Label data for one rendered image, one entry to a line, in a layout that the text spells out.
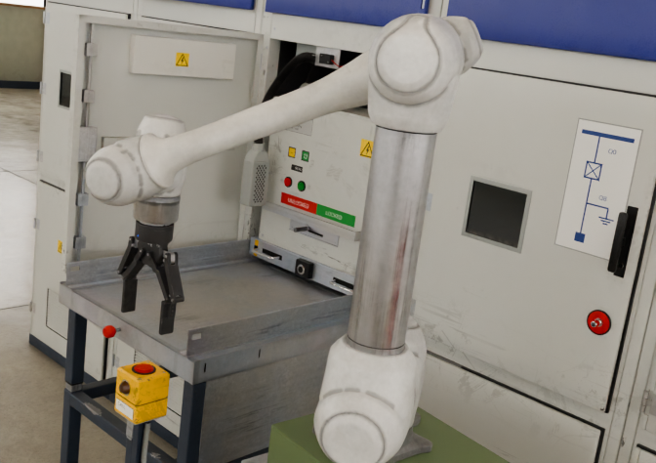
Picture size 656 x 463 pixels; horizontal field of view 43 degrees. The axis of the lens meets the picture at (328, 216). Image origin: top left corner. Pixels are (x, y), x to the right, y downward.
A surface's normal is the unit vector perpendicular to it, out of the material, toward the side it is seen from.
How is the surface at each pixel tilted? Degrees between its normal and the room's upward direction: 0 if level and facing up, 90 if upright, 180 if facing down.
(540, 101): 90
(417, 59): 85
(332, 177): 90
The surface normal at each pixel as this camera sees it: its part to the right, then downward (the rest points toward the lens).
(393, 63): -0.20, 0.10
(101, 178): -0.37, 0.24
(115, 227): 0.64, 0.25
